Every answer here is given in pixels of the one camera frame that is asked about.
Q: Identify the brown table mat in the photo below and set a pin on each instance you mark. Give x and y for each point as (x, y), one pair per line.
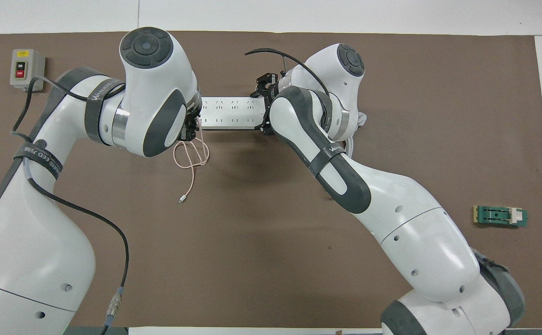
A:
(233, 260)

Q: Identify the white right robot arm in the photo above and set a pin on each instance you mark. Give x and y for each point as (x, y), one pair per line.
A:
(415, 223)

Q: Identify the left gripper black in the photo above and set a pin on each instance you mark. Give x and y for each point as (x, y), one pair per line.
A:
(194, 114)

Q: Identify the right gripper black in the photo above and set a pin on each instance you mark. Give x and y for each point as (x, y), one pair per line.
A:
(276, 87)

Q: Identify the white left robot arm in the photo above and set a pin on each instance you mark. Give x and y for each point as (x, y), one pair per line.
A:
(33, 242)

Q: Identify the grey push-button switch box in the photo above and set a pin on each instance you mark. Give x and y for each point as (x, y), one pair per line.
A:
(26, 70)

